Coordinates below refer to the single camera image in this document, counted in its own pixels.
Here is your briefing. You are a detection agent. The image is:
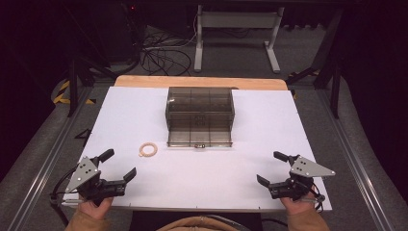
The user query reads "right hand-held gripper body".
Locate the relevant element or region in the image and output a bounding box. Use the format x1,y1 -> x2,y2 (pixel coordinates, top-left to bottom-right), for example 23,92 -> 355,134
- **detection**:
268,155 -> 337,201

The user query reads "aluminium floor rail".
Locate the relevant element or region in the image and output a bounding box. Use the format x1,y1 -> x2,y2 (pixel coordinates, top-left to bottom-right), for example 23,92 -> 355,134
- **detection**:
315,90 -> 397,231
6,86 -> 94,231

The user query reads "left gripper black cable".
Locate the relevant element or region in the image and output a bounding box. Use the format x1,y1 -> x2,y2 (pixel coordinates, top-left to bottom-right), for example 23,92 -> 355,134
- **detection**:
49,167 -> 79,227

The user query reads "black table clamp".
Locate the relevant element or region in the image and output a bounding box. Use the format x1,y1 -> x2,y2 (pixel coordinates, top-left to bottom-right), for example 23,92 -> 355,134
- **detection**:
74,127 -> 93,149

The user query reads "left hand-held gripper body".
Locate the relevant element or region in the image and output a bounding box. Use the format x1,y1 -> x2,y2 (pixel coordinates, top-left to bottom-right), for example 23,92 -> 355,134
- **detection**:
65,156 -> 128,207

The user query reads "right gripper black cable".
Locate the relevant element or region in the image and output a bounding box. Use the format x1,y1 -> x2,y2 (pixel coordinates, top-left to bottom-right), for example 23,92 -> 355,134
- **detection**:
308,182 -> 326,214

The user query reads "person's left hand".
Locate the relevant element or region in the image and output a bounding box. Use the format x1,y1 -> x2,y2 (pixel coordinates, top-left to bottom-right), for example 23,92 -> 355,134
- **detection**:
76,196 -> 115,221

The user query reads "yellow black hazard tape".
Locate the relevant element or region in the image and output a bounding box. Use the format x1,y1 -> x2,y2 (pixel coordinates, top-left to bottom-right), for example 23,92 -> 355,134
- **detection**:
52,79 -> 97,106

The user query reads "black metal stand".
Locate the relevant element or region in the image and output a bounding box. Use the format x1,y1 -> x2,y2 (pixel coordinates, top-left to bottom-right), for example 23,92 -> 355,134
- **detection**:
66,52 -> 120,118
285,9 -> 344,120

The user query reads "person's tan clothing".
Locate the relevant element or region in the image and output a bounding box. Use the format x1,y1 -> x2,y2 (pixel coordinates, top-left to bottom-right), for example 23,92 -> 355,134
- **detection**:
156,215 -> 242,231

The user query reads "white metal stand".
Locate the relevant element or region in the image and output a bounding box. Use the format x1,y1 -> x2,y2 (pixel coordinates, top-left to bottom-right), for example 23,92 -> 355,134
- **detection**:
193,4 -> 286,74

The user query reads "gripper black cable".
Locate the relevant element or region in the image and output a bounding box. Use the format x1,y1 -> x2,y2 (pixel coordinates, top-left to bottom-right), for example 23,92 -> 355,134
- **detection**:
308,182 -> 326,214
49,167 -> 79,227

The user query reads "person's right hand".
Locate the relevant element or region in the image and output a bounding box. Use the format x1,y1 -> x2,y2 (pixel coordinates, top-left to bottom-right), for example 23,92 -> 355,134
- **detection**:
280,193 -> 318,217

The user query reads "white floor cable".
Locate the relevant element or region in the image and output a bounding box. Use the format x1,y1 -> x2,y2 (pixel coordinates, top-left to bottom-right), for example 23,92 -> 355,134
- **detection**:
143,13 -> 198,51

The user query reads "beige bead bracelet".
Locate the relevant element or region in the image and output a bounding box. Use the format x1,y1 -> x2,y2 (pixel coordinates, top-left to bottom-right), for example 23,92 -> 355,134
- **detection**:
138,141 -> 159,158

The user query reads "black floor cable bundle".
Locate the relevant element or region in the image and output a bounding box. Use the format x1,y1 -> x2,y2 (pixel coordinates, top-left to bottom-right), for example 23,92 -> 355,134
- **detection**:
139,28 -> 193,77

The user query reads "white table sheet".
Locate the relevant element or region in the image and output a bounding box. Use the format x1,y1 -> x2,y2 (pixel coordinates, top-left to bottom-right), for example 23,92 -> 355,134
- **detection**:
62,86 -> 333,213

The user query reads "clear grey drawer box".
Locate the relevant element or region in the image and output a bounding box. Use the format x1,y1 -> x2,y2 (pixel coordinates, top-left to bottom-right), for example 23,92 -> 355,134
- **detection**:
165,86 -> 236,149

